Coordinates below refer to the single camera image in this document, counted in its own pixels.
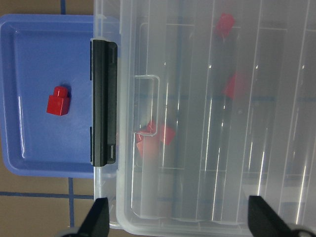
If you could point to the clear plastic box lid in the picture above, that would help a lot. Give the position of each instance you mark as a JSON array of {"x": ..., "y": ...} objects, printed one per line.
[{"x": 222, "y": 118}]

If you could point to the red block in box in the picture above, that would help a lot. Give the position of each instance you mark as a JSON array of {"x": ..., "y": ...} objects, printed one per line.
[
  {"x": 224, "y": 25},
  {"x": 166, "y": 134},
  {"x": 236, "y": 87},
  {"x": 147, "y": 141}
]

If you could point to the clear plastic storage box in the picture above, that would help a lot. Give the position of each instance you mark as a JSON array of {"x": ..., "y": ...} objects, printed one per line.
[{"x": 106, "y": 192}]

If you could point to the red block in tray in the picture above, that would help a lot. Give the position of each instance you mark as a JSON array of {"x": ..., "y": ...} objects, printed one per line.
[{"x": 59, "y": 102}]

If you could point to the blue plastic tray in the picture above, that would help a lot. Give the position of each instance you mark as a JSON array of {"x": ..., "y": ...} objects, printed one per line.
[{"x": 38, "y": 53}]

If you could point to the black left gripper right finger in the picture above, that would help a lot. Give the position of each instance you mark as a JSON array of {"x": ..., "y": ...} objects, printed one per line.
[{"x": 263, "y": 221}]

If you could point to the black box latch handle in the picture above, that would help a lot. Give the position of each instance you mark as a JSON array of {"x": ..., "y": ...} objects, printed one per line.
[{"x": 104, "y": 75}]

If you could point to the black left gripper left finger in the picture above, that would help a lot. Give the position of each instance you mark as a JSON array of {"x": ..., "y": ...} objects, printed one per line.
[{"x": 96, "y": 223}]

